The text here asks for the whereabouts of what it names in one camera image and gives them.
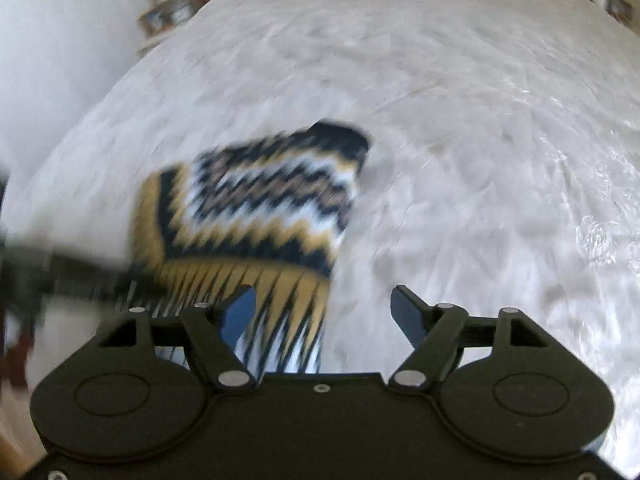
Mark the patterned knit sweater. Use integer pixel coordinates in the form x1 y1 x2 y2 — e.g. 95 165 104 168
131 122 370 375

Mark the white floral bedspread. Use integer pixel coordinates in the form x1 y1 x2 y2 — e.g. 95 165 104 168
4 0 639 476

